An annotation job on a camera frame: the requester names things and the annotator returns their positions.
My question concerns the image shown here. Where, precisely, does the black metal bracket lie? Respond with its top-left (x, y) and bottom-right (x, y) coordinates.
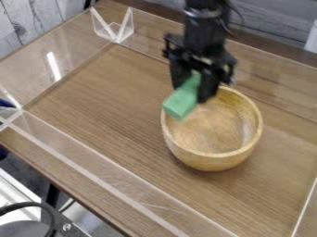
top-left (49, 209), bottom-right (92, 237)

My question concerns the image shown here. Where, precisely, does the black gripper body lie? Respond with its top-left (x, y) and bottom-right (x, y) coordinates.
top-left (161, 0), bottom-right (236, 84)

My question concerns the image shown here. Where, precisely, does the green rectangular block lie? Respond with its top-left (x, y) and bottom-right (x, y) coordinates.
top-left (161, 71), bottom-right (200, 120)

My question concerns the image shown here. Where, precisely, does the brown wooden bowl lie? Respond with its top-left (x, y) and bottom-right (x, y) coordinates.
top-left (160, 86), bottom-right (263, 171)

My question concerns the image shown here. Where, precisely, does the black cable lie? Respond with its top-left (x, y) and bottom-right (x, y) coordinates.
top-left (0, 201), bottom-right (58, 237)

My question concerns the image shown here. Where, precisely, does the black metal table leg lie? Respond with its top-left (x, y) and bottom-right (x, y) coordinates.
top-left (45, 184), bottom-right (60, 208)

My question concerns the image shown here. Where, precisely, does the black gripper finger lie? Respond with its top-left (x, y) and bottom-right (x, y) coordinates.
top-left (169, 57), bottom-right (191, 89)
top-left (196, 67), bottom-right (219, 104)

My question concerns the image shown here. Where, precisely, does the clear acrylic enclosure wall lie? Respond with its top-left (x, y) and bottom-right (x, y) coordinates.
top-left (0, 0), bottom-right (317, 237)

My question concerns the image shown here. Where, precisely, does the blue object at edge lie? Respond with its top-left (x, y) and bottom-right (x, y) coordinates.
top-left (0, 98), bottom-right (16, 108)

